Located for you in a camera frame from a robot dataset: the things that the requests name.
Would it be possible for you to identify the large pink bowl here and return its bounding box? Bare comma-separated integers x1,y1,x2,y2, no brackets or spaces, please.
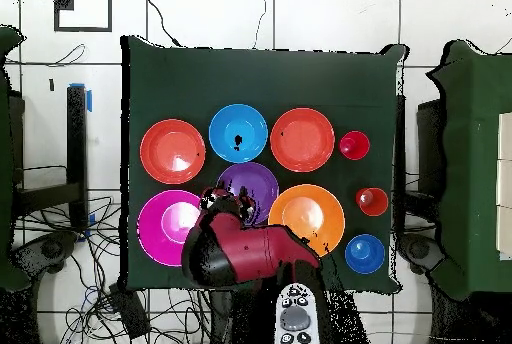
136,189,204,268

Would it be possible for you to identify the purple bowl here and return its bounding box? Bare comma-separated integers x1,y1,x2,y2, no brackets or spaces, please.
214,161,280,226

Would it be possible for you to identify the light blue bowl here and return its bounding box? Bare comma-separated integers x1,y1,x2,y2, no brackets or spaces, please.
208,103,269,164

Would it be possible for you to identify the red-orange bowl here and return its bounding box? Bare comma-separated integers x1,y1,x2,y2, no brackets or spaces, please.
269,107,336,173
139,118,207,186

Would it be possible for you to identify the large orange bowl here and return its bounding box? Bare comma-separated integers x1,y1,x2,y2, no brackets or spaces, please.
267,183,346,261

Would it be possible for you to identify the dark green tablecloth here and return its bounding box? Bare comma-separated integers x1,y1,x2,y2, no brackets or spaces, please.
120,35,409,295

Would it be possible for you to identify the red cup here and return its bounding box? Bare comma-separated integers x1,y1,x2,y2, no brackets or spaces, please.
338,130,371,161

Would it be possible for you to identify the orange cup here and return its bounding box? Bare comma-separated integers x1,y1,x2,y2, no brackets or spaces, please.
354,186,390,218

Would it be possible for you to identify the small dark blue bowl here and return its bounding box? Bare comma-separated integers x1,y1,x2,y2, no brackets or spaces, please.
344,233,386,276

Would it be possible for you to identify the black power adapter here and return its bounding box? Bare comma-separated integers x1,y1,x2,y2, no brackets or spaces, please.
109,283,151,339

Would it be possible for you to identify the green cloth covered table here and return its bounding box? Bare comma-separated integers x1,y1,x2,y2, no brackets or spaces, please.
425,39,512,301
0,25,31,291

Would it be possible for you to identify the white box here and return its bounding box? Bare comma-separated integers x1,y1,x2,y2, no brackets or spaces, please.
495,111,512,261

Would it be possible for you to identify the black tape square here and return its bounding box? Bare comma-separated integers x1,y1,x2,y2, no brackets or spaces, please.
53,0,113,33

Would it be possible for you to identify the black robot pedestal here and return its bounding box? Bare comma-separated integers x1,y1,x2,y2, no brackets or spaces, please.
207,289,278,344

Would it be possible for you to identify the thin black cable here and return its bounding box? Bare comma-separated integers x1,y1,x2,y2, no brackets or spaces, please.
251,0,268,50

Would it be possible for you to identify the tangle of cables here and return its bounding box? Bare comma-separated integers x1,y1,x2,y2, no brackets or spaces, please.
11,195,209,344

